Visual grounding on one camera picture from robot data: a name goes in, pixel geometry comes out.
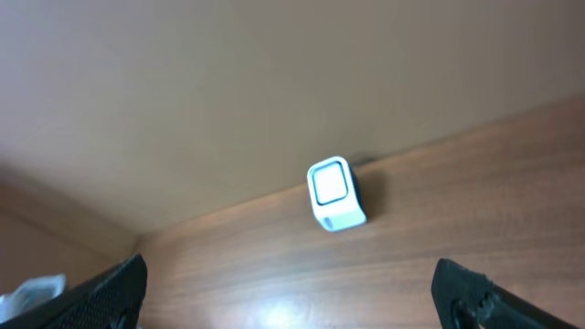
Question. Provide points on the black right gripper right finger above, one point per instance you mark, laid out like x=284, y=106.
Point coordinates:
x=466, y=299

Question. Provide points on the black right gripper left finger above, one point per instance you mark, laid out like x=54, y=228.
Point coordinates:
x=111, y=300

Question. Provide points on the white barcode scanner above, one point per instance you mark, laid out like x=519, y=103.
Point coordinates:
x=335, y=196

